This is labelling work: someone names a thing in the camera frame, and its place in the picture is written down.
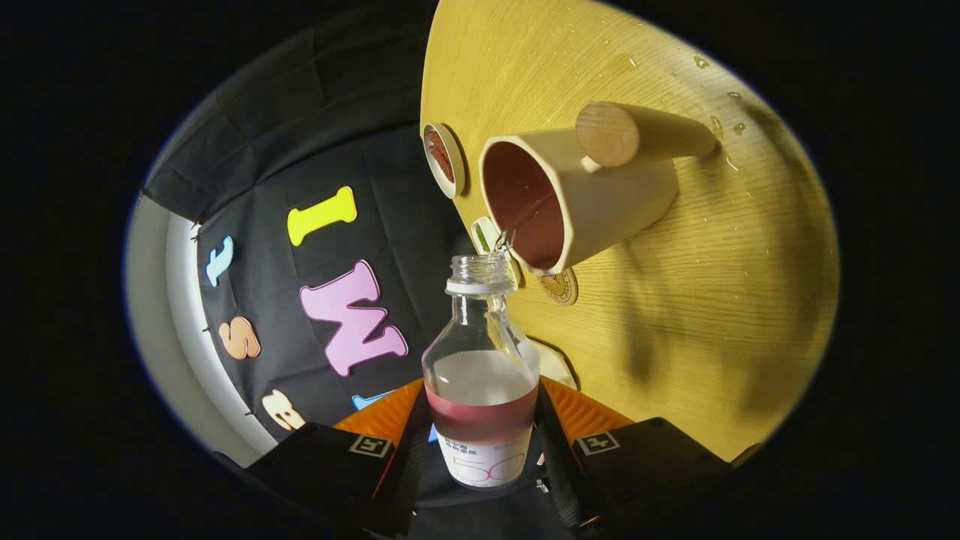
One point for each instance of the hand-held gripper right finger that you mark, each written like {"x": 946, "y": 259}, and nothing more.
{"x": 559, "y": 480}

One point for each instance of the cream white toaster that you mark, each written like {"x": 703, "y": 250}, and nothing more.
{"x": 556, "y": 367}

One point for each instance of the wooden table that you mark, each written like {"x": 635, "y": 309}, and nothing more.
{"x": 712, "y": 300}

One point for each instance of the white divided bean dish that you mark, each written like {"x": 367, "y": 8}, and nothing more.
{"x": 484, "y": 236}

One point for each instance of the round white plate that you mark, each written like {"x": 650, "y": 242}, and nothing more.
{"x": 455, "y": 161}

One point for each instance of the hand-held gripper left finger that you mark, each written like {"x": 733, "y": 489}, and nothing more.
{"x": 401, "y": 480}

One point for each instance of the clear juice bottle red label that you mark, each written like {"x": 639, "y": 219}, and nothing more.
{"x": 480, "y": 420}

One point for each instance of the black backdrop cloth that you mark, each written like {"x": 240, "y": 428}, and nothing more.
{"x": 337, "y": 135}

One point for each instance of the red sausage piece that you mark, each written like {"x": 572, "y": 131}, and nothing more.
{"x": 445, "y": 166}
{"x": 435, "y": 144}

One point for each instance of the round brown coaster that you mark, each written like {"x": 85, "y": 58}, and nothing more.
{"x": 559, "y": 288}

